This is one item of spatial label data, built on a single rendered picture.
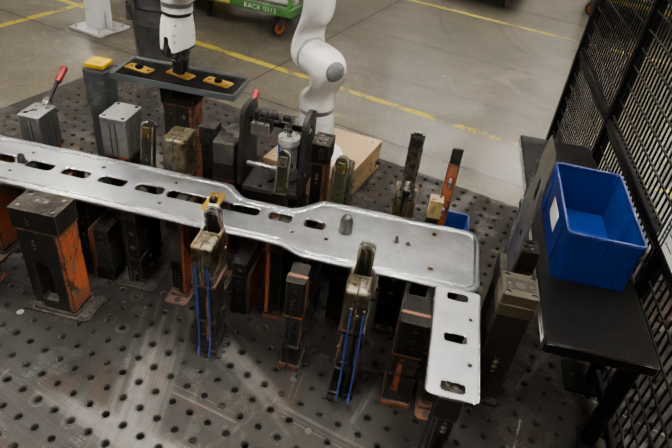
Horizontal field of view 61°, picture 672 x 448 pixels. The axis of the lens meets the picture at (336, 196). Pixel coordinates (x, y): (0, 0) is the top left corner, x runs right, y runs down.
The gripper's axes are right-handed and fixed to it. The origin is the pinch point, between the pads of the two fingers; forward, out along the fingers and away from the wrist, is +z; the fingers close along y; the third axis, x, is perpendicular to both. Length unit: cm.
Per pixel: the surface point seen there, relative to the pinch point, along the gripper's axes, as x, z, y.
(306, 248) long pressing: 61, 19, 29
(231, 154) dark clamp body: 27.1, 13.7, 12.2
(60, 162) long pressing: -10.4, 18.7, 36.2
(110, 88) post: -20.3, 10.4, 8.1
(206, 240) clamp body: 44, 14, 44
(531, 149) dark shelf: 96, 16, -49
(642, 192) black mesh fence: 125, 3, -20
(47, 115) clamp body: -25.5, 13.7, 26.6
